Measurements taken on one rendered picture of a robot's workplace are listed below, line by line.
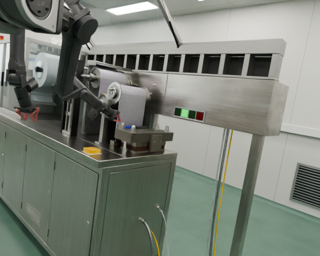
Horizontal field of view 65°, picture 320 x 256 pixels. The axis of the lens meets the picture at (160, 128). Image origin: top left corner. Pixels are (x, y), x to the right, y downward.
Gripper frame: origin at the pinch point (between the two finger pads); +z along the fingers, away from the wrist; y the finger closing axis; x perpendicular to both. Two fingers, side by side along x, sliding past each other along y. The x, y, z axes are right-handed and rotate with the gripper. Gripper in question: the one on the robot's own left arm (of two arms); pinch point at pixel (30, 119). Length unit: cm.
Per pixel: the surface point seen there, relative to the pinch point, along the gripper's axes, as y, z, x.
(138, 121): -45, 24, -48
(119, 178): -50, 29, 2
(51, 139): 4.4, 26.4, -14.6
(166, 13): -56, -43, -75
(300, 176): -218, 163, -180
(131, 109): -41, 13, -46
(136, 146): -53, 24, -21
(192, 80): -79, -7, -61
